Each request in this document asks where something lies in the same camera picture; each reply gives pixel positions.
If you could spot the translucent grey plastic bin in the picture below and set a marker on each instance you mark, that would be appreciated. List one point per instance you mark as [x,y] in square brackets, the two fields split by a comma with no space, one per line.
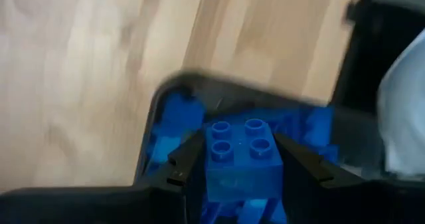
[232,91]

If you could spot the blue 2x4 toy brick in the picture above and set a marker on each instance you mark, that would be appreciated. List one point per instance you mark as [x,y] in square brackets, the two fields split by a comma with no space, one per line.
[252,212]
[182,114]
[318,126]

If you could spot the person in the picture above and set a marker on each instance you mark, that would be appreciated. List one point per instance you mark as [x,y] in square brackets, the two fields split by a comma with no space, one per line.
[405,117]

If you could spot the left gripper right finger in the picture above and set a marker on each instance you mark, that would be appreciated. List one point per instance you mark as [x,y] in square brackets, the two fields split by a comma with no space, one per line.
[302,177]

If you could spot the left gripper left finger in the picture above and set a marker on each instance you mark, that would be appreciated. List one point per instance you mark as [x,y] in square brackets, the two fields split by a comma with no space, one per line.
[189,164]

